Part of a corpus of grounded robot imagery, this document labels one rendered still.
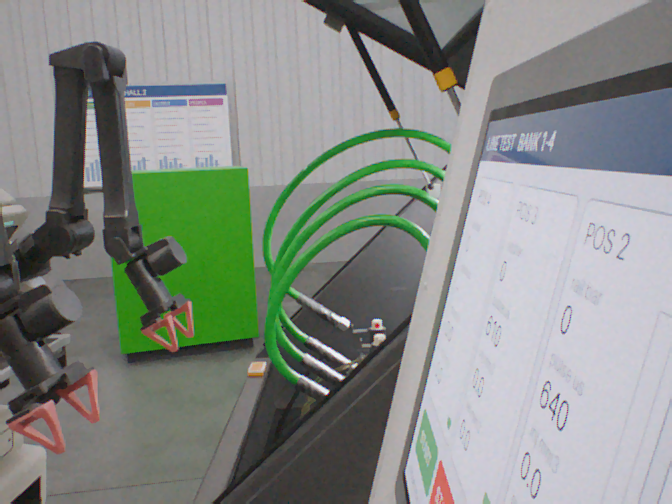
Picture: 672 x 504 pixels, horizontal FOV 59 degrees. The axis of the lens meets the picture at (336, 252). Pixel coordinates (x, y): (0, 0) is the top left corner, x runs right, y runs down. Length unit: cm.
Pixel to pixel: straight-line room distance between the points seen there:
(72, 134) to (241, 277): 303
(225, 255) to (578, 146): 402
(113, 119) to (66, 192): 19
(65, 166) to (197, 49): 619
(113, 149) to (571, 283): 116
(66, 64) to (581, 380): 124
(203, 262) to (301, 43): 394
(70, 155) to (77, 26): 640
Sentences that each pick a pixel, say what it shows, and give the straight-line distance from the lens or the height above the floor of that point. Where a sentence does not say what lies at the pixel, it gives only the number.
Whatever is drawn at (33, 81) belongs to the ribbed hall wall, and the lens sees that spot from 779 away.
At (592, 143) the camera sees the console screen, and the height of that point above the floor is 139.
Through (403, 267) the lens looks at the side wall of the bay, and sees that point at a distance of 129.
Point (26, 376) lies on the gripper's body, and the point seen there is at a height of 109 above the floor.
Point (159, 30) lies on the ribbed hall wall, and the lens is 762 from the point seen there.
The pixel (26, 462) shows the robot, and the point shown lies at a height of 80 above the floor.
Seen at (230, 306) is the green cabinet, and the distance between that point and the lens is 433.
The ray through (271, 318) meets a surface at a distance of 74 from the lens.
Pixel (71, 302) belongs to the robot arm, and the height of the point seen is 119.
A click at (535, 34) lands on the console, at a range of 41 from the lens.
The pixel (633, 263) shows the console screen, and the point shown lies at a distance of 21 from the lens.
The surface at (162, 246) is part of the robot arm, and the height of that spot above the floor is 121.
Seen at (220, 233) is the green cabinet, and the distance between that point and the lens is 422.
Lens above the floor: 140
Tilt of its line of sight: 10 degrees down
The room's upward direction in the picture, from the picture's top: 2 degrees counter-clockwise
